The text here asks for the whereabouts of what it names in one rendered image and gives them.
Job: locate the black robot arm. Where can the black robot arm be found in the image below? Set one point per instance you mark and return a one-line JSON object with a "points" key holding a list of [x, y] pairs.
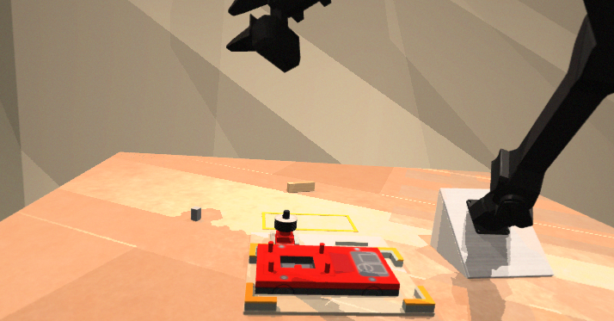
{"points": [[517, 175]]}

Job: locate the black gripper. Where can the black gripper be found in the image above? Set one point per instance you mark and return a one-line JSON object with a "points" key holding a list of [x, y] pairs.
{"points": [[270, 35]]}

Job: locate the white wheel with black tyre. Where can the white wheel with black tyre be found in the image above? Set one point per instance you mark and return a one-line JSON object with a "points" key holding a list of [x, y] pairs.
{"points": [[285, 225]]}

